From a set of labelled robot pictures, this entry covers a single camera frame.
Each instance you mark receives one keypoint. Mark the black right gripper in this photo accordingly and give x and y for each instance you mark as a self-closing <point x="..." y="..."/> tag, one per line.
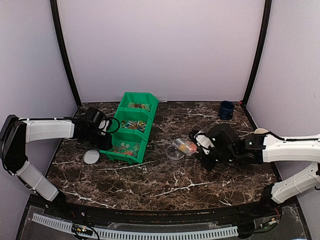
<point x="208" y="165"/>

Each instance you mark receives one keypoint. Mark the lollipop candies pile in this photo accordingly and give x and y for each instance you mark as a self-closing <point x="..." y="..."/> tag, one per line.
<point x="133" y="125"/>

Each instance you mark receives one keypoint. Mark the yellow-green gummy candies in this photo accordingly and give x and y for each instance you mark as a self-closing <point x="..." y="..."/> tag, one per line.
<point x="139" y="106"/>

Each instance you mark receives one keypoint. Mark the white round lid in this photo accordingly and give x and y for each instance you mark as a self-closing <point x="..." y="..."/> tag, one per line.
<point x="91" y="157"/>

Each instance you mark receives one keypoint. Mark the silver metal scoop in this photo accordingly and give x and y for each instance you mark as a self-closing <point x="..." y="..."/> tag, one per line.
<point x="185" y="146"/>

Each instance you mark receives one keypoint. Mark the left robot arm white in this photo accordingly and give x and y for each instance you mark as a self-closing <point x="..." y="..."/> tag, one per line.
<point x="22" y="136"/>

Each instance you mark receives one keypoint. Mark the beige ceramic mug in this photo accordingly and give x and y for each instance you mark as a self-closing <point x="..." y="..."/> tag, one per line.
<point x="260" y="131"/>

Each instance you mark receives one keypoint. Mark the green three-compartment candy bin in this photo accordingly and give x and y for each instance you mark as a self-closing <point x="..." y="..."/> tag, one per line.
<point x="130" y="135"/>

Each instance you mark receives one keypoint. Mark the black front rail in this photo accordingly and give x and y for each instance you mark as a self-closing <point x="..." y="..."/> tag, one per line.
<point x="239" y="214"/>

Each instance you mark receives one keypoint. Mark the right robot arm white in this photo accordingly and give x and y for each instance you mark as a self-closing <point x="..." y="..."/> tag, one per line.
<point x="278" y="149"/>

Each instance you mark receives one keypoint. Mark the dark blue mug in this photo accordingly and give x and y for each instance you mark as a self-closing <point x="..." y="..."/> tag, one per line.
<point x="226" y="110"/>

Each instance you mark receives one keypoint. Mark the white slotted cable duct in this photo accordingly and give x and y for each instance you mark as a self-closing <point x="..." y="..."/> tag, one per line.
<point x="119" y="231"/>

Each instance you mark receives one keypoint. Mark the red-orange gummy candies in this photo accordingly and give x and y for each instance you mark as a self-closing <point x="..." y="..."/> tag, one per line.
<point x="126" y="148"/>

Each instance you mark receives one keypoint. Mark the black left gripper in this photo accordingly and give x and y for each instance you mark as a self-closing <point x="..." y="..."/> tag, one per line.
<point x="107" y="144"/>

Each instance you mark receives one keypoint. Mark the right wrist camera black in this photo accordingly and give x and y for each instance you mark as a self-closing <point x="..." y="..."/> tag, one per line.
<point x="203" y="142"/>

